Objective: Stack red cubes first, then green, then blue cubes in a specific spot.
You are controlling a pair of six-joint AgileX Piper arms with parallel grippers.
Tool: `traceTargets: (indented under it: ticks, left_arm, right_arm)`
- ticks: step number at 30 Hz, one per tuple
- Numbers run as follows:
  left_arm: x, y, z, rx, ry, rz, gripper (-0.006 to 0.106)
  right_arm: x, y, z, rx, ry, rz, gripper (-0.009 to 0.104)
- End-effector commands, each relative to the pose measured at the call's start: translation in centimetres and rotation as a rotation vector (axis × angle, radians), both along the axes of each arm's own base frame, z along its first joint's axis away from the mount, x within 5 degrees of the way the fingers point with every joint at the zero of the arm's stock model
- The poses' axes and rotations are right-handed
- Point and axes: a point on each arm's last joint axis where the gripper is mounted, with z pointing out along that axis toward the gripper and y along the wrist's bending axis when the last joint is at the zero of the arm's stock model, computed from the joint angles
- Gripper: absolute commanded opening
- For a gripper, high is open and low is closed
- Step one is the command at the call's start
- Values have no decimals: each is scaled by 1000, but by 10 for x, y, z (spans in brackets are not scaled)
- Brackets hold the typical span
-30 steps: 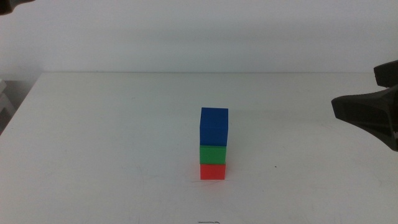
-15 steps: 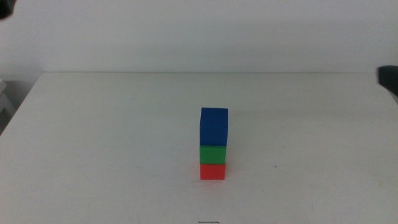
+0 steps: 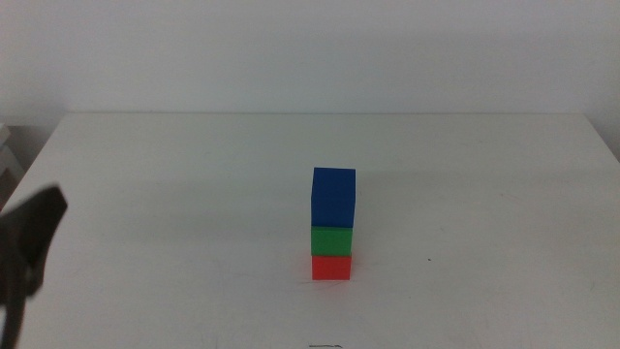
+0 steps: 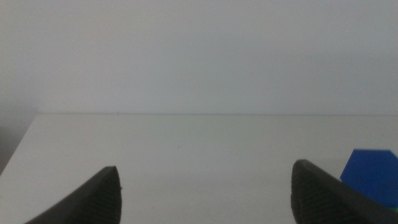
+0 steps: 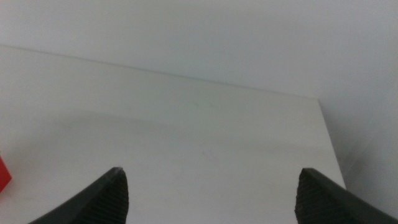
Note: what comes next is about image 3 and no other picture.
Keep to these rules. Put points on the green cube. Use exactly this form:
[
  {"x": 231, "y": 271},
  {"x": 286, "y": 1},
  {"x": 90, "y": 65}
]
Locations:
[{"x": 331, "y": 241}]

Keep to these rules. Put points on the red cube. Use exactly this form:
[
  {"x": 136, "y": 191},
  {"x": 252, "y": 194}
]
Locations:
[{"x": 331, "y": 268}]

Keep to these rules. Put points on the blue cube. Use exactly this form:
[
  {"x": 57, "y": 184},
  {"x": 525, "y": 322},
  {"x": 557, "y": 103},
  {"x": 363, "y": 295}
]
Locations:
[{"x": 333, "y": 198}]

